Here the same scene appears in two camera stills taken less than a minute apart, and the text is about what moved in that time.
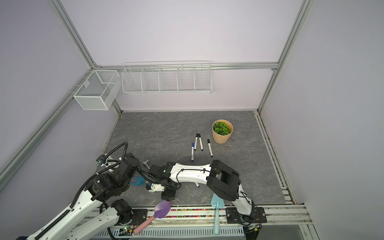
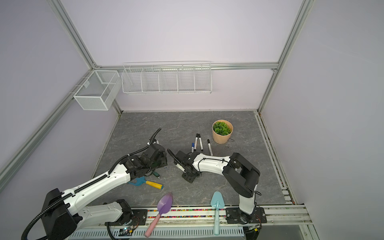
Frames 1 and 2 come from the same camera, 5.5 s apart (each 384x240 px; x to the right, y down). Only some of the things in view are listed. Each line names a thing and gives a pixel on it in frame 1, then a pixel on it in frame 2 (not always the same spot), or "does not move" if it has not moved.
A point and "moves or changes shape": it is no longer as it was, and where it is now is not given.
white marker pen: (210, 148) does not move
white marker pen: (200, 142) does not move
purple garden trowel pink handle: (162, 209) moves or changes shape
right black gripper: (168, 195) to (190, 179)
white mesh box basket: (97, 90) does not move
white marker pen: (196, 141) does not move
